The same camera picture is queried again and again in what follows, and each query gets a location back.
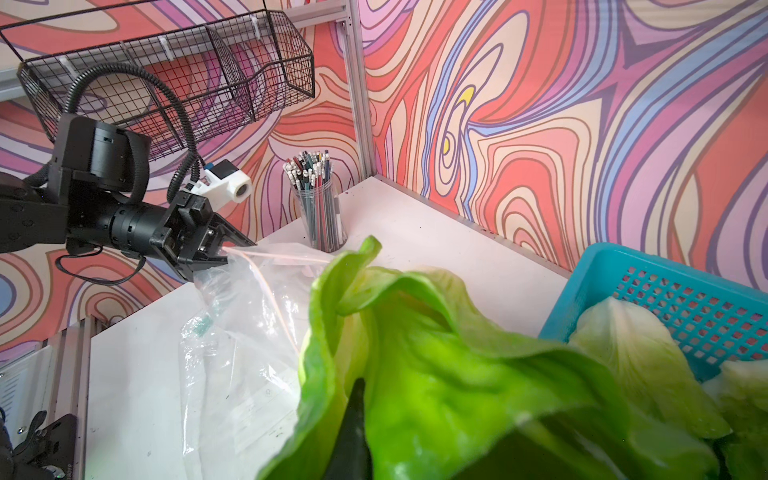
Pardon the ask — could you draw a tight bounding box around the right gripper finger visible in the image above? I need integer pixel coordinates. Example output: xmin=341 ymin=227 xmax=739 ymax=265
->
xmin=322 ymin=378 xmax=373 ymax=480

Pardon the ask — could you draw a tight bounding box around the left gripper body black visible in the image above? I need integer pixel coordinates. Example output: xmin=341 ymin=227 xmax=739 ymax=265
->
xmin=149 ymin=192 xmax=227 ymax=281

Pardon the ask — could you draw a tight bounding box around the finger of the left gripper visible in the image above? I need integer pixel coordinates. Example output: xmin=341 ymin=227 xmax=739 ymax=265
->
xmin=212 ymin=214 xmax=256 ymax=249

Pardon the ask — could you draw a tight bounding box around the small green cabbage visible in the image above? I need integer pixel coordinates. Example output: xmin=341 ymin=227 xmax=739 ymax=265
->
xmin=260 ymin=237 xmax=719 ymax=479

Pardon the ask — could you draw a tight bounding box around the small clear bag pink seal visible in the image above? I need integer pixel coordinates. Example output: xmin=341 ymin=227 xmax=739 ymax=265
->
xmin=179 ymin=243 xmax=333 ymax=479

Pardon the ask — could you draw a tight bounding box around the chinese cabbage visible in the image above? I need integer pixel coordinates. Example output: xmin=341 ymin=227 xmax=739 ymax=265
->
xmin=703 ymin=360 xmax=767 ymax=479
xmin=568 ymin=297 xmax=732 ymax=440

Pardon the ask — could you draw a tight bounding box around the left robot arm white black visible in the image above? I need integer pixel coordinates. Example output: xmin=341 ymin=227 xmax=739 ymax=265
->
xmin=1 ymin=62 xmax=253 ymax=282

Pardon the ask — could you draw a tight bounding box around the clear cup of pens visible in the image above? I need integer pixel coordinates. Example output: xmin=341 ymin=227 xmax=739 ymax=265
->
xmin=283 ymin=150 xmax=347 ymax=253

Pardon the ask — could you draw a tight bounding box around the teal plastic basket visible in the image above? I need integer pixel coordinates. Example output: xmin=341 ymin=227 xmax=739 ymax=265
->
xmin=539 ymin=243 xmax=767 ymax=382

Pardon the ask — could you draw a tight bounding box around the black wire basket left wall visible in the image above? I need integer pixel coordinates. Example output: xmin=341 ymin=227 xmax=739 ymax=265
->
xmin=1 ymin=1 xmax=316 ymax=172

